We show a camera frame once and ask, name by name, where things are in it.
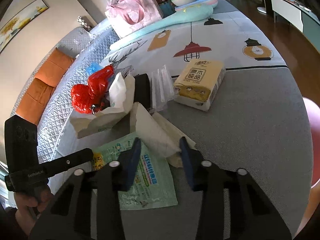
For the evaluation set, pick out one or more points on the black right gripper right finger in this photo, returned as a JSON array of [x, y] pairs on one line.
[[253, 216]]

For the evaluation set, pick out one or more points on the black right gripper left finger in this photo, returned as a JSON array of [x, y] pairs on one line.
[[68, 215]]

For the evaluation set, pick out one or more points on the green wet wipes pack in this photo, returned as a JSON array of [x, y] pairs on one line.
[[153, 186]]

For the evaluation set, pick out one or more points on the white torn paper box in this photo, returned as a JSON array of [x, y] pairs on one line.
[[122, 92]]

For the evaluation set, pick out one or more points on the white tissue paper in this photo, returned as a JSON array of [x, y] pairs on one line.
[[159, 135]]

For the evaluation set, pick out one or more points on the yellow tissue pack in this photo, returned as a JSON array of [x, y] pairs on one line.
[[198, 83]]

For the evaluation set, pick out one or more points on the person's left hand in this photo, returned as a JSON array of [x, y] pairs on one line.
[[25, 204]]

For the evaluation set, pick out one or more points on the red plastic bag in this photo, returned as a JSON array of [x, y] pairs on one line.
[[84, 96]]

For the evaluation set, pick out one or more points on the orange cushion rear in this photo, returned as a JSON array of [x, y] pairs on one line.
[[54, 68]]

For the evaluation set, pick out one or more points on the blue plastic bag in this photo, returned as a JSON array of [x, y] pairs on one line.
[[93, 68]]

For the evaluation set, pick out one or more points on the grey quilted sofa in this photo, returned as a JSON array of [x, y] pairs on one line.
[[85, 47]]

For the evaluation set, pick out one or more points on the black tape roll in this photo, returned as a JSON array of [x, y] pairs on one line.
[[143, 90]]

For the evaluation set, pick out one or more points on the clear plastic cups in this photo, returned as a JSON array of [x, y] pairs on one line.
[[162, 89]]

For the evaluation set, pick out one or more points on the printed white table cloth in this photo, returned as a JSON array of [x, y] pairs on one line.
[[228, 37]]

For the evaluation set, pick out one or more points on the pink tote bag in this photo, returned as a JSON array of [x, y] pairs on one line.
[[128, 16]]

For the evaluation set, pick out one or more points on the white teal tv cabinet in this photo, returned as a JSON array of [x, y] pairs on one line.
[[306, 22]]

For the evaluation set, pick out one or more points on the white standing fan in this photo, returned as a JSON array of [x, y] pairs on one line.
[[262, 9]]

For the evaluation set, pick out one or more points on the teal long pillow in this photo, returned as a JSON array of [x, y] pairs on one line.
[[189, 14]]

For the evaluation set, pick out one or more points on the blue oval tray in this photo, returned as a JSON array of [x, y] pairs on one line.
[[212, 3]]

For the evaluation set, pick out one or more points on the landscape wall painting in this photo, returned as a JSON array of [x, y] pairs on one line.
[[20, 20]]

